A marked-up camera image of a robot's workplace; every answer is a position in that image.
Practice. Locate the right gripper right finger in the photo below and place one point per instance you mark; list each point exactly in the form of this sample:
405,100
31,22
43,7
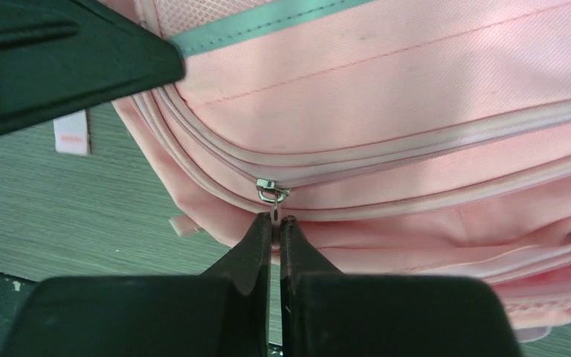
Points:
326,312

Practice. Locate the pink student backpack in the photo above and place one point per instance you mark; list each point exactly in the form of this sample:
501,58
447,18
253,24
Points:
413,137

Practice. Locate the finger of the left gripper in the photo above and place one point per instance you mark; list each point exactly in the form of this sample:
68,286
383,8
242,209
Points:
60,57

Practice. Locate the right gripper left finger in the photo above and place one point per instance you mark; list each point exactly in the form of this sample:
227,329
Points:
220,312

